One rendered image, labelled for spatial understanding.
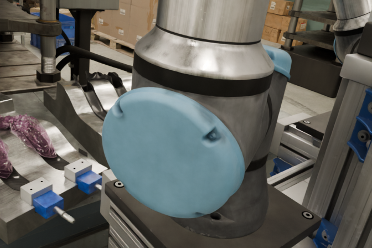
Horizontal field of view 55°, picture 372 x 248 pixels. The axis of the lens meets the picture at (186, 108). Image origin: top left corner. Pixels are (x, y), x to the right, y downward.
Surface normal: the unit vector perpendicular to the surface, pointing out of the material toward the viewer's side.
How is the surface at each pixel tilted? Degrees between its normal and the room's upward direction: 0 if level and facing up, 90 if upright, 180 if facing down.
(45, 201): 0
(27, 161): 26
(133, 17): 94
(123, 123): 96
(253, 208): 73
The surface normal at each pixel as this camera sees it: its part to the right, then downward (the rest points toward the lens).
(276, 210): 0.14, -0.91
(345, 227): -0.76, 0.15
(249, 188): 0.52, 0.11
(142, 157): -0.42, 0.42
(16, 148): 0.49, -0.67
